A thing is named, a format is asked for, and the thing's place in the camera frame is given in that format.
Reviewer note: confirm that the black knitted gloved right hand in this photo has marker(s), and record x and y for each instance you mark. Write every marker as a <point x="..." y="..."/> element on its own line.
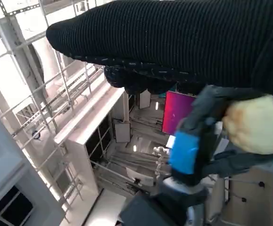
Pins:
<point x="174" y="40"/>

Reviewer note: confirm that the black left hand blue tape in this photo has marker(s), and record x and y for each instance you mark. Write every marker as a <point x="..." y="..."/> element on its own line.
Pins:
<point x="185" y="150"/>

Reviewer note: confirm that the round toy bread bun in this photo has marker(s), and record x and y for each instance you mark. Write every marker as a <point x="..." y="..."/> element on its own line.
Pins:
<point x="256" y="127"/>

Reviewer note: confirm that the pink lit monitor screen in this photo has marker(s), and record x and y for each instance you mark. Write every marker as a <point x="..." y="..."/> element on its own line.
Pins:
<point x="176" y="110"/>

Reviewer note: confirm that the white panel board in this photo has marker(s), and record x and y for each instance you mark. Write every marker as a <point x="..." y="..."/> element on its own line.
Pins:
<point x="144" y="100"/>
<point x="122" y="133"/>

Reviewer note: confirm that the white shelf unit dark panels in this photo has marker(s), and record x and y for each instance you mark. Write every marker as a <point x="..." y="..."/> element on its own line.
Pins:
<point x="91" y="113"/>

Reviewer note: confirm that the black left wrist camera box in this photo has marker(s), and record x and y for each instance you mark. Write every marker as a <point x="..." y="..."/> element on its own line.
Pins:
<point x="150" y="212"/>

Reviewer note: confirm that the metal strut ceiling frame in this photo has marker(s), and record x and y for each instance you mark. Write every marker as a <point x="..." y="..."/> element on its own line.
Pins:
<point x="18" y="11"/>

